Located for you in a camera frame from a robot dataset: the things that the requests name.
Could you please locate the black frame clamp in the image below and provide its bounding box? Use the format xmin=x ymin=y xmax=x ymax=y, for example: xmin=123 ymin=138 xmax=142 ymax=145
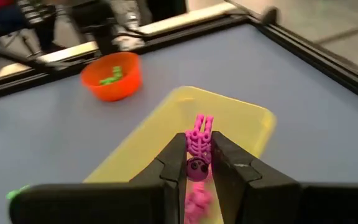
xmin=259 ymin=6 xmax=281 ymax=26

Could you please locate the orange round bowl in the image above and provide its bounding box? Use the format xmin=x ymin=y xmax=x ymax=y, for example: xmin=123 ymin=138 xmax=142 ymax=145
xmin=80 ymin=52 xmax=143 ymax=103

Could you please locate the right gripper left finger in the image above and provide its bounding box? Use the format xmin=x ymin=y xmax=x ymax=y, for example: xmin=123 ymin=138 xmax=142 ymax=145
xmin=129 ymin=133 xmax=188 ymax=224

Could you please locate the yellow plastic tray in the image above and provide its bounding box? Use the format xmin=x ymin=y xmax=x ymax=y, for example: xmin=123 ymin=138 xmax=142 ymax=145
xmin=84 ymin=86 xmax=278 ymax=224

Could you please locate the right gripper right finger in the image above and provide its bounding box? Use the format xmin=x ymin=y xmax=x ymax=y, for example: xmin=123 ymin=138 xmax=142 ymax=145
xmin=211 ymin=131 xmax=301 ymax=224

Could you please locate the black aluminium table frame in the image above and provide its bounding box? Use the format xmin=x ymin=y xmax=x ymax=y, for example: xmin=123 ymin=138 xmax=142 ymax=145
xmin=0 ymin=12 xmax=358 ymax=108

